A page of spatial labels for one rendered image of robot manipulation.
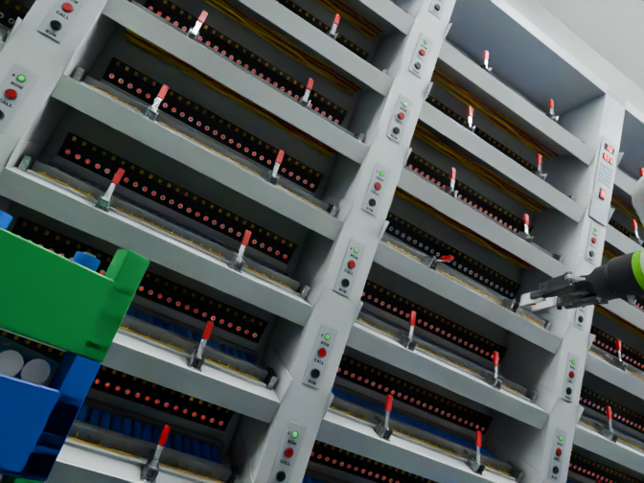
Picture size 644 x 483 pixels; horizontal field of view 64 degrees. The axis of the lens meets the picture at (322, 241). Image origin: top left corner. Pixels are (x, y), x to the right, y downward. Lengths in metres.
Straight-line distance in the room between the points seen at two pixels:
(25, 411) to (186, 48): 0.86
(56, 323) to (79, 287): 0.03
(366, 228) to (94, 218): 0.55
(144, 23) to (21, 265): 0.82
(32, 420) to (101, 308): 0.08
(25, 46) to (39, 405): 0.79
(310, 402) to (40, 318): 0.75
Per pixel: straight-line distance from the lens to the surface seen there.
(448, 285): 1.25
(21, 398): 0.39
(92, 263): 0.41
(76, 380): 0.39
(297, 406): 1.05
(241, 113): 1.32
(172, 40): 1.13
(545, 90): 1.90
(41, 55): 1.07
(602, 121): 1.84
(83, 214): 0.98
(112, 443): 1.04
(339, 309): 1.08
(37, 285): 0.38
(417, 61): 1.38
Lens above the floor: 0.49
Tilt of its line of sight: 19 degrees up
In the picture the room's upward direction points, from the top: 20 degrees clockwise
